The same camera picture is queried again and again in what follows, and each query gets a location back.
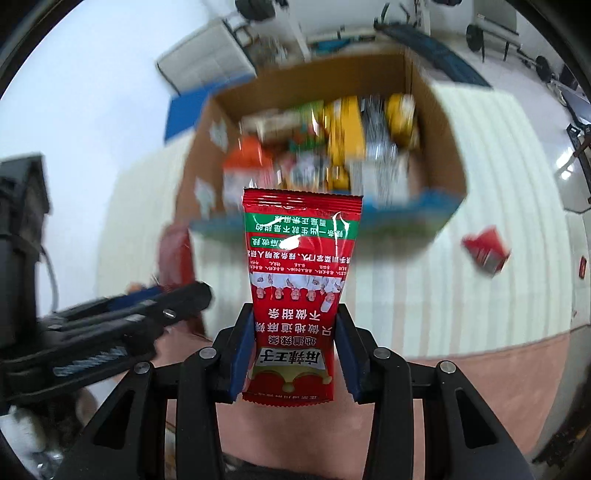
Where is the green snack packet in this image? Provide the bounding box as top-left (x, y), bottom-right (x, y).
top-left (291, 102), bottom-right (326, 139)

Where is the white squat rack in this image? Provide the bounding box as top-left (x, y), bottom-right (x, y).
top-left (222, 0), bottom-right (437, 61)

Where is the person's dark clothing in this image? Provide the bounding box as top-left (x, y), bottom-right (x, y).
top-left (222, 459), bottom-right (375, 480)

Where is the yellow white snack packet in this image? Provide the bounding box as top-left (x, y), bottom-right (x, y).
top-left (385, 92), bottom-right (422, 148)

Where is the white red label packet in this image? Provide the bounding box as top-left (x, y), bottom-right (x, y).
top-left (222, 168), bottom-right (278, 208)

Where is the sit-up bench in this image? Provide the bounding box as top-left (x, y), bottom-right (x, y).
top-left (374, 21), bottom-right (490, 88)

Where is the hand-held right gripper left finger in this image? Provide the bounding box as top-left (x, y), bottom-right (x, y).
top-left (55, 302), bottom-right (256, 480)

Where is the dark red snack packet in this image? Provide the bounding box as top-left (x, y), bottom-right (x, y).
top-left (158, 224), bottom-right (195, 289)

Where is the red green band packet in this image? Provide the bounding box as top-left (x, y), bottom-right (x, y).
top-left (241, 187), bottom-right (365, 404)

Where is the blue mat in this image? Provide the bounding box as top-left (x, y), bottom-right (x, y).
top-left (164, 76), bottom-right (259, 139)

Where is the orange snack packet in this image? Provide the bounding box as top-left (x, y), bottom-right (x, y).
top-left (224, 136), bottom-right (273, 178)

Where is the grey cable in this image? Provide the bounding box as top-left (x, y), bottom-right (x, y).
top-left (41, 244), bottom-right (60, 315)

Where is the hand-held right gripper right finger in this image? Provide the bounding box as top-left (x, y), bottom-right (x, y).
top-left (336, 305), bottom-right (532, 480)

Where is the printed cardboard box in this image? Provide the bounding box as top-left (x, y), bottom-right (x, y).
top-left (175, 46), bottom-right (468, 243)

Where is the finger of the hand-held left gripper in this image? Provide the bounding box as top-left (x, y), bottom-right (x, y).
top-left (0, 316), bottom-right (178, 408)
top-left (39, 281), bottom-right (214, 333)

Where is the large yellow snack packet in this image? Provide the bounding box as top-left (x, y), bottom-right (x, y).
top-left (323, 97), bottom-right (368, 190)

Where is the floor barbell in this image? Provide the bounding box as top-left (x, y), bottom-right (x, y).
top-left (466, 23), bottom-right (555, 84)

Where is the black snack packet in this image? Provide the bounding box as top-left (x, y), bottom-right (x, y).
top-left (362, 95), bottom-right (398, 160)

